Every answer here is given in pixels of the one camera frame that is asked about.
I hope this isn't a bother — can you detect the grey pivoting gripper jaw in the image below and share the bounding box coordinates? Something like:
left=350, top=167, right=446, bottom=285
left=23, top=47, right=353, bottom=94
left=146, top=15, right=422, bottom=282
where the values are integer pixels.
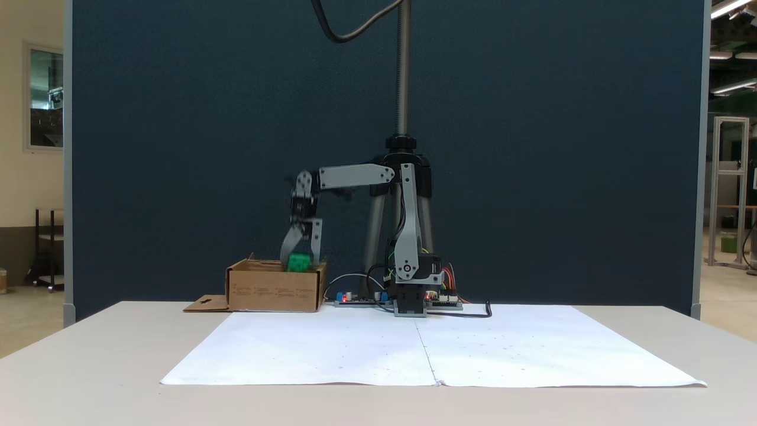
left=280, top=224, right=306, bottom=268

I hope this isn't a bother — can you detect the brown cardboard box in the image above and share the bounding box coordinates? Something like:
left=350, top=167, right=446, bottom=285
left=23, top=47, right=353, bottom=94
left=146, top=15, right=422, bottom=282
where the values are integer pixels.
left=183, top=254, right=328, bottom=314

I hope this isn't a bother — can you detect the blue circuit board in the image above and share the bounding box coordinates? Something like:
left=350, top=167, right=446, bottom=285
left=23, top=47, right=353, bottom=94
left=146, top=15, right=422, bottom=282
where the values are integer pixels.
left=334, top=290, right=391, bottom=308

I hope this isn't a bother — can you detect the grey circuit board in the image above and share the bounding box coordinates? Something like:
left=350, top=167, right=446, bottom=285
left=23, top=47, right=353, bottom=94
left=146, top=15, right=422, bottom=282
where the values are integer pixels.
left=425, top=289, right=464, bottom=312

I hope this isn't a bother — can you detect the white paper sheet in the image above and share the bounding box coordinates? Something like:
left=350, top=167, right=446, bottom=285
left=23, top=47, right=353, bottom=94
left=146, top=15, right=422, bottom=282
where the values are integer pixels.
left=160, top=304, right=708, bottom=389

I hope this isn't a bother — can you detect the dark blue partition panel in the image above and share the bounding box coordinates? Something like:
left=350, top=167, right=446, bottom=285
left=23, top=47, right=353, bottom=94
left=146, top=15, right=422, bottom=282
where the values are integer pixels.
left=63, top=0, right=711, bottom=324

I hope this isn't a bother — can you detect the black shelf rack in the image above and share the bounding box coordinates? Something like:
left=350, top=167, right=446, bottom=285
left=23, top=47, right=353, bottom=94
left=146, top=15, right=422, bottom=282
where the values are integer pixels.
left=34, top=206, right=64, bottom=292

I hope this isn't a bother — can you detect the orange jumper wire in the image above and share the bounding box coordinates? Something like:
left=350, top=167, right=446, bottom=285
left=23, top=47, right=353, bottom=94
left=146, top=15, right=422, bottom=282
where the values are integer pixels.
left=440, top=265, right=461, bottom=298

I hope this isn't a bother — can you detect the black camera tripod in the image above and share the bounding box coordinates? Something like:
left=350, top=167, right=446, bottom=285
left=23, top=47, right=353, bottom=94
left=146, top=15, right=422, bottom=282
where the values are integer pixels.
left=361, top=0, right=436, bottom=300

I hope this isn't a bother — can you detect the thick black power cable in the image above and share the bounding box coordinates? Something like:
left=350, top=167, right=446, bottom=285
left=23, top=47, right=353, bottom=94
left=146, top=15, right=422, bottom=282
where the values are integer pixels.
left=427, top=300, right=493, bottom=320

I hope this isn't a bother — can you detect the grey camera cable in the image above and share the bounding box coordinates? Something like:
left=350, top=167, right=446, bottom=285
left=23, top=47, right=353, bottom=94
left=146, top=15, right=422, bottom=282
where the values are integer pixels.
left=311, top=0, right=406, bottom=44

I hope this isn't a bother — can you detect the framed wall window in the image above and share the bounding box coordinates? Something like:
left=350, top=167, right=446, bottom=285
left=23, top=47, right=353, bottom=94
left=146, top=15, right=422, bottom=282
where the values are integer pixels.
left=23, top=41, right=64, bottom=154

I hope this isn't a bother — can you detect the aluminium profile frame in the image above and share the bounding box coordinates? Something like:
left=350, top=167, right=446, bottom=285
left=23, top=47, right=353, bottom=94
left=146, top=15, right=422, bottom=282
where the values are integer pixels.
left=712, top=116, right=753, bottom=268

